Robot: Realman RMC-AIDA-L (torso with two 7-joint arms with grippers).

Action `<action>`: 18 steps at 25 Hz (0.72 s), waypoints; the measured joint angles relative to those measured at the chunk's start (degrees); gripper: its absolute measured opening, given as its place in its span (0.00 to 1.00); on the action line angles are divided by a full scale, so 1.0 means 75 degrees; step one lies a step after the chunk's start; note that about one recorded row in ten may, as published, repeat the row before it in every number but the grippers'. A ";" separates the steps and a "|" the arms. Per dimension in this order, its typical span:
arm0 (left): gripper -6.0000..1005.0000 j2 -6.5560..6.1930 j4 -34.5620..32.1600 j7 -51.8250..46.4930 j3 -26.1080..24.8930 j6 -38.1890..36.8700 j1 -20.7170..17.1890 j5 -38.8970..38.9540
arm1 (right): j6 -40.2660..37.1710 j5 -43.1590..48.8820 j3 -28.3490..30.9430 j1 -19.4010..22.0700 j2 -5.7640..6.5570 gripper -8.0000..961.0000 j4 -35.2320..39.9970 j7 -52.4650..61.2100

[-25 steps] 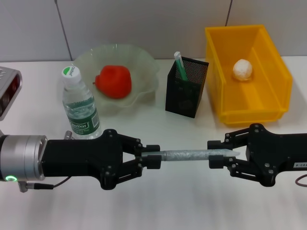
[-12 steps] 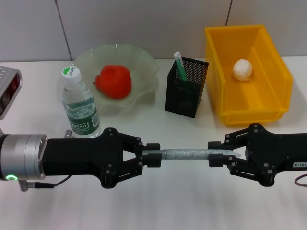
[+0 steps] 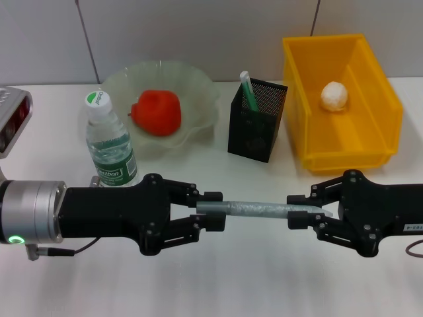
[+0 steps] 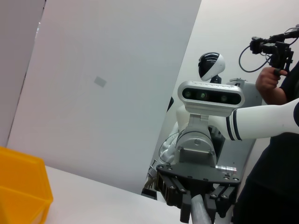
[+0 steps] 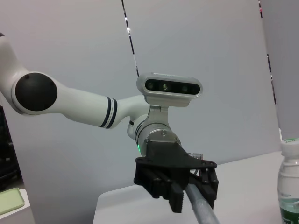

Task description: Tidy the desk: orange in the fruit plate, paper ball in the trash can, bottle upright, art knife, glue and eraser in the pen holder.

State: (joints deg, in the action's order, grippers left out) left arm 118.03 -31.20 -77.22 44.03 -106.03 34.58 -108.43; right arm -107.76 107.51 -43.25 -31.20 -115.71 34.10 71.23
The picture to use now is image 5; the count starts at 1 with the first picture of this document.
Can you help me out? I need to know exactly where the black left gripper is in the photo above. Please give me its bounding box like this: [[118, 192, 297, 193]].
[[133, 142, 220, 213]]

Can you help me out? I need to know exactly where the grey marker pen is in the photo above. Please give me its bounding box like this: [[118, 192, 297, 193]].
[[184, 184, 221, 224]]

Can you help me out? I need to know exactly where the clear green-label water bottle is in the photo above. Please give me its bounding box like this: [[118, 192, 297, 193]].
[[277, 138, 299, 224]]

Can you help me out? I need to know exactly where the small silver connector stub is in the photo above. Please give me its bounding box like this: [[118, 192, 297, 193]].
[[186, 152, 206, 161]]

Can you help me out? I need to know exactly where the light green flat tray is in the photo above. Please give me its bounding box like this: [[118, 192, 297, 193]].
[[0, 187, 25, 213]]

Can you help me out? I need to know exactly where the dark equipment rack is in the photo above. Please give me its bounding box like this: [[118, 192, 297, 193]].
[[0, 105, 23, 192]]

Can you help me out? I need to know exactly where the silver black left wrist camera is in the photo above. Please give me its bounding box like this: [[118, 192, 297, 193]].
[[136, 72, 203, 131]]

